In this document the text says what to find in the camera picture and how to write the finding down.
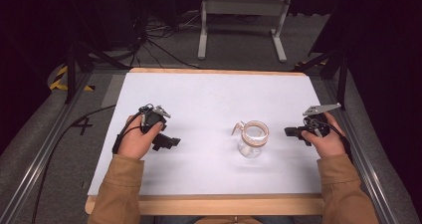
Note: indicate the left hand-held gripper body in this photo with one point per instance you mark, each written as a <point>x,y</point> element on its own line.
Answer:
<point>152,118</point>

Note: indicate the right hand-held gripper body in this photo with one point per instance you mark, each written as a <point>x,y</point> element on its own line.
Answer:
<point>316,124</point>

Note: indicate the glass pitcher with wooden lid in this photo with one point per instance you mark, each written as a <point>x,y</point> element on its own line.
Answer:
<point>253,137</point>

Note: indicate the person's right hand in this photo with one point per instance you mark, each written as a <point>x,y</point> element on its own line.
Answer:
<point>328,144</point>

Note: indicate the person's left hand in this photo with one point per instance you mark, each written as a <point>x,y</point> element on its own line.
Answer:
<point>134,142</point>

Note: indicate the black stand legs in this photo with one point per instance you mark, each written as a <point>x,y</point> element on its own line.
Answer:
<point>341,78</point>
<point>70,74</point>

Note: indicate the white table sheet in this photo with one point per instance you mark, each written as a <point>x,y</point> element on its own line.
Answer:
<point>212,98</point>

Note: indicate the black tape floor mark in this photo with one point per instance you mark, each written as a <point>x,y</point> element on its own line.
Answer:
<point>83,124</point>

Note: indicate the wooden table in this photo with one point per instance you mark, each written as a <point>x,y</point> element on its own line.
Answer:
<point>232,204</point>

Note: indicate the yellow black hazard tape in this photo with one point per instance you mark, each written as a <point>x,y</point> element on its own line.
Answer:
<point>58,81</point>

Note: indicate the grey metal stand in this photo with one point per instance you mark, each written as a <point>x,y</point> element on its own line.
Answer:
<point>244,6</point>

